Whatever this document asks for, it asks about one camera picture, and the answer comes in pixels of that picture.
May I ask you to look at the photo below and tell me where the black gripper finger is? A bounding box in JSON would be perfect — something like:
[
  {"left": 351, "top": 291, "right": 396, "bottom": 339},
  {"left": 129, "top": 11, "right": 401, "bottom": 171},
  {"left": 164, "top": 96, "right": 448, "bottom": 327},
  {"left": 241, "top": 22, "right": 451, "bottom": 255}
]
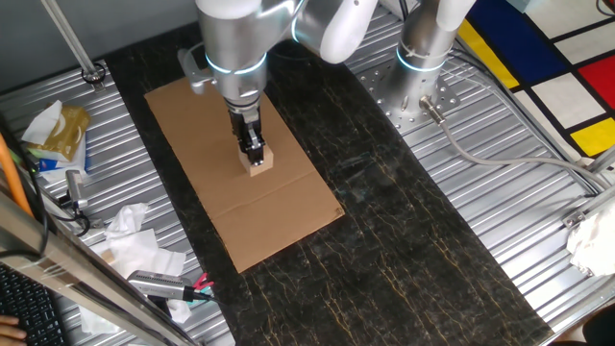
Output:
[
  {"left": 236, "top": 129, "right": 252, "bottom": 161},
  {"left": 246, "top": 123, "right": 267, "bottom": 167}
]

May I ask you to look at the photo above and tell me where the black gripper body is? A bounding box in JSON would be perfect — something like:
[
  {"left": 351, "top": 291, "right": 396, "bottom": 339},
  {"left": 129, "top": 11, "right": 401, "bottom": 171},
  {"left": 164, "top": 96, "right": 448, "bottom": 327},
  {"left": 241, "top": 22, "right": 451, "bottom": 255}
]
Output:
[{"left": 228, "top": 106, "right": 263, "bottom": 145}]

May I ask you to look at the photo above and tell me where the large wooden cube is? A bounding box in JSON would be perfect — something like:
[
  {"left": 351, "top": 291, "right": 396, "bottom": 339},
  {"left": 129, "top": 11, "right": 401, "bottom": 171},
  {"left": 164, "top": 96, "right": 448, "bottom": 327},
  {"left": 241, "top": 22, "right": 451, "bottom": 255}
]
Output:
[{"left": 238, "top": 145, "right": 275, "bottom": 178}]

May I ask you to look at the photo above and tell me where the person hand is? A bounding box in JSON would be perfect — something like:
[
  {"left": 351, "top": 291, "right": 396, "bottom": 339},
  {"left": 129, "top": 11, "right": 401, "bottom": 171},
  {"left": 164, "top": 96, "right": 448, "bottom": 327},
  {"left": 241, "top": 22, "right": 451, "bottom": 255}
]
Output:
[{"left": 0, "top": 315, "right": 29, "bottom": 343}]

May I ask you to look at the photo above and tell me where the brown cardboard sheet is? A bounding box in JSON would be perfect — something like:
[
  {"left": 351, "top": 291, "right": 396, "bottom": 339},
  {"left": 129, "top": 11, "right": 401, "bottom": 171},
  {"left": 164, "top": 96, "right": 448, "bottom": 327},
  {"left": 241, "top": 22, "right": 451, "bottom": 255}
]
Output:
[{"left": 143, "top": 66, "right": 346, "bottom": 274}]

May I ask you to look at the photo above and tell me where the crumpled white tissue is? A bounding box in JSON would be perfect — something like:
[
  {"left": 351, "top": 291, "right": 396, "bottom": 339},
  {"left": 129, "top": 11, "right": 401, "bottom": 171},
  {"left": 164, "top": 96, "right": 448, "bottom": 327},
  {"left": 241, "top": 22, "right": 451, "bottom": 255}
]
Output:
[{"left": 104, "top": 202, "right": 149, "bottom": 241}]

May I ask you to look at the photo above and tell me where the red clothespin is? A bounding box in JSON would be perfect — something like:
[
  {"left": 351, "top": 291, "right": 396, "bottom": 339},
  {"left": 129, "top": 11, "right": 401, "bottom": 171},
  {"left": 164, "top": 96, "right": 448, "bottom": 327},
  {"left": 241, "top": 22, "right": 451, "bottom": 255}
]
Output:
[{"left": 191, "top": 272, "right": 215, "bottom": 292}]

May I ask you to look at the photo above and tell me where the large white tissue sheet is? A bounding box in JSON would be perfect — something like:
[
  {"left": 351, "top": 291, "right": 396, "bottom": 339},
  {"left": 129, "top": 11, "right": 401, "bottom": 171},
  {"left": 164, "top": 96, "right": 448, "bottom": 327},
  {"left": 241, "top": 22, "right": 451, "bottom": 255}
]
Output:
[{"left": 79, "top": 228, "right": 193, "bottom": 335}]

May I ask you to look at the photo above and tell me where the yellow tissue box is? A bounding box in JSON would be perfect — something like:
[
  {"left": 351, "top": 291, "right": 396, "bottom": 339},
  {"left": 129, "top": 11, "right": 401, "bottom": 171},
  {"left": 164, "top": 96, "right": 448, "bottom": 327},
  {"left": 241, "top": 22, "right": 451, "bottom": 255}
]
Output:
[{"left": 40, "top": 104, "right": 91, "bottom": 162}]

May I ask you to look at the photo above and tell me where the black marble pattern mat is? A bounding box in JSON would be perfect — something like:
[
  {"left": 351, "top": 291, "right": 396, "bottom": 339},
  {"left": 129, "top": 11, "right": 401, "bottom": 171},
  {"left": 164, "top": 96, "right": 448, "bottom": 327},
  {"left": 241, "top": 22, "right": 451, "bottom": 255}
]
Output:
[{"left": 103, "top": 0, "right": 554, "bottom": 346}]

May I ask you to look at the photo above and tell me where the aluminium pole with foot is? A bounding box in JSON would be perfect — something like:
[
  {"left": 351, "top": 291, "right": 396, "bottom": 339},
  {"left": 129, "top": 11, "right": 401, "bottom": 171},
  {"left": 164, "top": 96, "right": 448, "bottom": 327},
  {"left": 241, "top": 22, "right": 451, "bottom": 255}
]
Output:
[{"left": 40, "top": 0, "right": 107, "bottom": 92}]

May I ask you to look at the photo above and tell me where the blue white tissue pack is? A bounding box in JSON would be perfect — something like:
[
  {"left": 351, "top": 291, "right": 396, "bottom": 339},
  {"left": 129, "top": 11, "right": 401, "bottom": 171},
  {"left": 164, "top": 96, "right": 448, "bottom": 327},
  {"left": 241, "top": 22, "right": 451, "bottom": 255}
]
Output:
[{"left": 28, "top": 134, "right": 90, "bottom": 184}]

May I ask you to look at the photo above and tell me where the white pulled tissue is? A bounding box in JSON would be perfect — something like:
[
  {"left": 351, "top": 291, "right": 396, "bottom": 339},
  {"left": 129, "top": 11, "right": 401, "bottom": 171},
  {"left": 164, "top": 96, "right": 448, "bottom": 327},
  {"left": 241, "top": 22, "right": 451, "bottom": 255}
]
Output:
[{"left": 21, "top": 99, "right": 64, "bottom": 146}]

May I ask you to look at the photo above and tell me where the orange tube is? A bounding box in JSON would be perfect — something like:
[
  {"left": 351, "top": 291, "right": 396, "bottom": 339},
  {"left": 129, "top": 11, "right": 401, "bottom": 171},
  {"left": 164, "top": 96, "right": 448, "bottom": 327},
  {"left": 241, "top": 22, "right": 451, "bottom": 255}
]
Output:
[{"left": 0, "top": 132, "right": 35, "bottom": 217}]

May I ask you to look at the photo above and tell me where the mondrian pattern mat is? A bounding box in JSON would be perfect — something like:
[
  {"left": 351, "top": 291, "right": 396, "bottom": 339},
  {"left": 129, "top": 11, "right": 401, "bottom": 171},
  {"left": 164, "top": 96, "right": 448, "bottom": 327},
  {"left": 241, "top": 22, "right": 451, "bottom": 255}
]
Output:
[{"left": 455, "top": 0, "right": 615, "bottom": 160}]

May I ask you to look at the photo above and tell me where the black keyboard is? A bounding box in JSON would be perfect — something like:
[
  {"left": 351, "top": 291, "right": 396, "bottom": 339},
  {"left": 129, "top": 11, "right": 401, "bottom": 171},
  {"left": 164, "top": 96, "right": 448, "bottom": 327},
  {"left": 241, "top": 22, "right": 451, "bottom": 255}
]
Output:
[{"left": 0, "top": 263, "right": 68, "bottom": 346}]

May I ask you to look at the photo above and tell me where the aluminium profile bar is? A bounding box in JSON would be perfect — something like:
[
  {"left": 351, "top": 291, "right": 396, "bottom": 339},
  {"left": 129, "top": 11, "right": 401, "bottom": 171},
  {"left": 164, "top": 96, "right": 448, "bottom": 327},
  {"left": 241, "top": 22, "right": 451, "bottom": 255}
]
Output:
[{"left": 561, "top": 185, "right": 615, "bottom": 230}]

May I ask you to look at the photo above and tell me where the white crumpled cloth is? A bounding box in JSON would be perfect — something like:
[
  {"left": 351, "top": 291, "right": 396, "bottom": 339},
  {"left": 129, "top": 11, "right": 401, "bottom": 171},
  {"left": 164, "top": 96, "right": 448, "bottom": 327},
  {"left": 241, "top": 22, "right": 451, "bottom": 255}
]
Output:
[{"left": 565, "top": 206, "right": 615, "bottom": 278}]

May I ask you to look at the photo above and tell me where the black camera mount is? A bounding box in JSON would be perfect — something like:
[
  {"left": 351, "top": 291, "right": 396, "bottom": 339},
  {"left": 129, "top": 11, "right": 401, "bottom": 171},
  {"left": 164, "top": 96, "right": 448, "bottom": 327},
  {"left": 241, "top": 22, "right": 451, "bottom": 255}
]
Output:
[{"left": 57, "top": 191, "right": 105, "bottom": 236}]

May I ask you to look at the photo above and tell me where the grey base cable with connector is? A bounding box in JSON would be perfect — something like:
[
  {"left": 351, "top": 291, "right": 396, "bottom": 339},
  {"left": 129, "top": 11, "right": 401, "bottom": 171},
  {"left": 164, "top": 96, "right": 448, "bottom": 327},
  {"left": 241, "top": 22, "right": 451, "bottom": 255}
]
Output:
[{"left": 418, "top": 94, "right": 614, "bottom": 191}]

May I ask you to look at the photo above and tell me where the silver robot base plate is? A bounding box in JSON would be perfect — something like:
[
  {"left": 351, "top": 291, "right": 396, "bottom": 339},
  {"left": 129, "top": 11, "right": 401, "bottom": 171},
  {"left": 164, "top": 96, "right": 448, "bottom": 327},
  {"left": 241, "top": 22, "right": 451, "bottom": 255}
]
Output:
[{"left": 357, "top": 60, "right": 461, "bottom": 136}]

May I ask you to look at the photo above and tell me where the silver metal frame beam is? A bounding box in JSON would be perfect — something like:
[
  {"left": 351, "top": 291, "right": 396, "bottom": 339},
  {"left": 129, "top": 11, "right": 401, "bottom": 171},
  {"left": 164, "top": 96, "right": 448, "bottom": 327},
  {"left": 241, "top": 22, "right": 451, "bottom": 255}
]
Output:
[{"left": 0, "top": 189, "right": 198, "bottom": 346}]

